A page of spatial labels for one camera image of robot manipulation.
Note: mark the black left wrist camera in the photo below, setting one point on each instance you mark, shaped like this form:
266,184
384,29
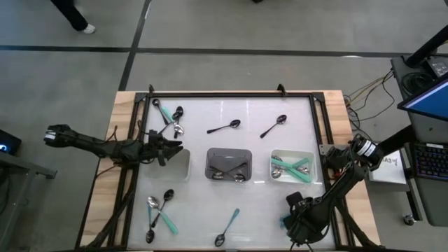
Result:
153,134

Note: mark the grey plastic bin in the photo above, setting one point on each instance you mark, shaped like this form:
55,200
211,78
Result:
229,157

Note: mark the monitor with blue screen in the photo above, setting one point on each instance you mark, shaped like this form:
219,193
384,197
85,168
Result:
430,101

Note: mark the black stand beam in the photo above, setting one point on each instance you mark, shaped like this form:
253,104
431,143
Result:
399,138

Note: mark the black backlit keyboard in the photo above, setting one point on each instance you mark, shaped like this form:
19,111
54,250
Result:
430,162

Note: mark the black box with blue light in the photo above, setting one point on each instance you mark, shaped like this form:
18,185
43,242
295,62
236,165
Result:
8,141

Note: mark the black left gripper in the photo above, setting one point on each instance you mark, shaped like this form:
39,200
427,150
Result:
154,150

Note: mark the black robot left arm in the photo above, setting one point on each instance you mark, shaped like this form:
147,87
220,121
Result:
89,144

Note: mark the grey metal mounting plate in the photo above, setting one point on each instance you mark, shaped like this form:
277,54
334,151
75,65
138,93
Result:
323,149

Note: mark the white plastic bin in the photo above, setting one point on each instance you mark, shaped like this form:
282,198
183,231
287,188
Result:
178,168
292,154

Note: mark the black metal table frame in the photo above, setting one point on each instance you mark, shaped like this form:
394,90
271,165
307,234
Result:
227,94

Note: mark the grey desk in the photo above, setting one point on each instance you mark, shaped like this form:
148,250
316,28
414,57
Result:
430,199

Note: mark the person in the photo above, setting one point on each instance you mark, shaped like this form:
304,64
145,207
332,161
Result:
71,14

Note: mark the white labelled box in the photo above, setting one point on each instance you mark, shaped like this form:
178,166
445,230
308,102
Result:
388,168

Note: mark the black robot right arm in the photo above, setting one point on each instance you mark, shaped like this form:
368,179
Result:
336,190

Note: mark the black computer case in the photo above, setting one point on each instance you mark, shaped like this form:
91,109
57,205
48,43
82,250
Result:
411,84

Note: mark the grey caster wheel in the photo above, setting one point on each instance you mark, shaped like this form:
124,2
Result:
409,220

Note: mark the black slanted pole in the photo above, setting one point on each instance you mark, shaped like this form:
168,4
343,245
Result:
430,45

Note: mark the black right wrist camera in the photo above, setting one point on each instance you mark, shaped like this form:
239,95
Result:
294,199

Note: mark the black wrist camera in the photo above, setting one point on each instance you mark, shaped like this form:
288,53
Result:
294,199
153,134

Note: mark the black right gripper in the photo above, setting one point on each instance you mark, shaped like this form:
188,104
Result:
304,224

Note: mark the grey metal stand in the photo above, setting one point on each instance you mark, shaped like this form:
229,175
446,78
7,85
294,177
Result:
21,168

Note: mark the black frame clamp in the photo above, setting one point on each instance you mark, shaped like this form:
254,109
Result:
281,90
151,89

